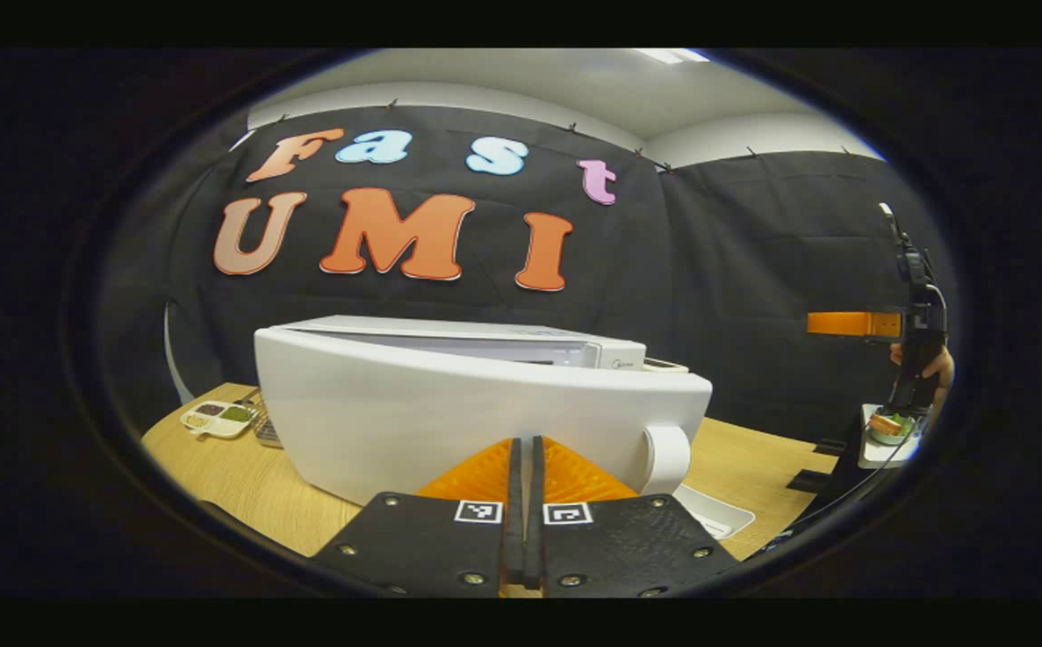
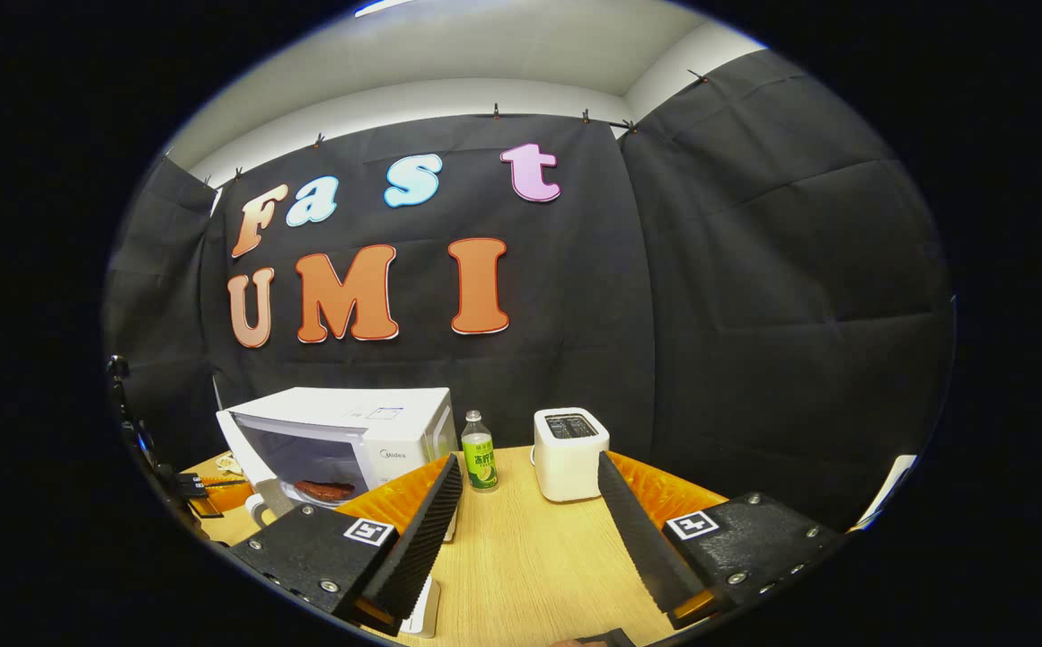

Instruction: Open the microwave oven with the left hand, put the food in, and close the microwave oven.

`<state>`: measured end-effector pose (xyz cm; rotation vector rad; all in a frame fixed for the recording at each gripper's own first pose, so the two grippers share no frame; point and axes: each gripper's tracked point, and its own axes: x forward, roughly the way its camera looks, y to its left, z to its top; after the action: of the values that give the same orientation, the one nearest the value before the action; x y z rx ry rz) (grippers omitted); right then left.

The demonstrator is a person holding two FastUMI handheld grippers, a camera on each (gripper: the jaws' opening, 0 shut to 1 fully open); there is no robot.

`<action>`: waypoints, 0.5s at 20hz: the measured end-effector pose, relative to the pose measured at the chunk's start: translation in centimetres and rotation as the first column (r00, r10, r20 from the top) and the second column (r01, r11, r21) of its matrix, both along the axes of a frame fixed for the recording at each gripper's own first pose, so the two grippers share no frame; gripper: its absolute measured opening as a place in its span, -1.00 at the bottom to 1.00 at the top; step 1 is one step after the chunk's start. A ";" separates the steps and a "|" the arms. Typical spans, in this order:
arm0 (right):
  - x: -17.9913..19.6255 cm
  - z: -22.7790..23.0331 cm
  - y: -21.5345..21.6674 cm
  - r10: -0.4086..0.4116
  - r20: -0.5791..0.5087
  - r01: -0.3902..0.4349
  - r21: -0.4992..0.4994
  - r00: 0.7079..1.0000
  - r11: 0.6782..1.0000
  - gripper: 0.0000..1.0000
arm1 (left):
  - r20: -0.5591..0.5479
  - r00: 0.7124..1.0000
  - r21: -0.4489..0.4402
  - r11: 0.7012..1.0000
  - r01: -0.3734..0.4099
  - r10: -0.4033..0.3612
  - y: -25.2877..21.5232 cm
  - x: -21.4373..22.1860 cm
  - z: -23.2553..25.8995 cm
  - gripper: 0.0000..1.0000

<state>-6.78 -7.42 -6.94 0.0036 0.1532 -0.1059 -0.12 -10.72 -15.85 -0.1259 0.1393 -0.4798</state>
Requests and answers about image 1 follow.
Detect white divided seasoning tray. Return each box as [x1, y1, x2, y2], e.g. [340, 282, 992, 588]
[180, 400, 257, 439]

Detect white side table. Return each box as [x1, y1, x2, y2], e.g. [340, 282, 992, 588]
[858, 404, 924, 470]

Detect metal mesh utensil holder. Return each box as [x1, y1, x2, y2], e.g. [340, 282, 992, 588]
[247, 400, 284, 450]

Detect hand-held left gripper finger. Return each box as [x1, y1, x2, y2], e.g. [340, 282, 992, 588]
[525, 437, 742, 598]
[310, 437, 522, 598]

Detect white microwave oven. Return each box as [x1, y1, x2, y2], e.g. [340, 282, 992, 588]
[253, 315, 713, 509]

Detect white rectangular dish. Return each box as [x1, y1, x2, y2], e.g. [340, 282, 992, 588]
[672, 483, 755, 540]

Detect bowl of mixed food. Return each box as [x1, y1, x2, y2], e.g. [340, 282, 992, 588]
[867, 411, 917, 446]

